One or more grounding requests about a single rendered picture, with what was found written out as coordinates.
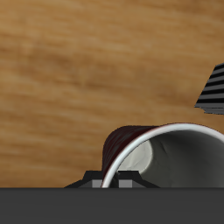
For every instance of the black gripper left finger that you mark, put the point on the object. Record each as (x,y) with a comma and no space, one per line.
(92,178)

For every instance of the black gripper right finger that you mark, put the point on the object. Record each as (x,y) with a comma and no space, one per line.
(131,178)

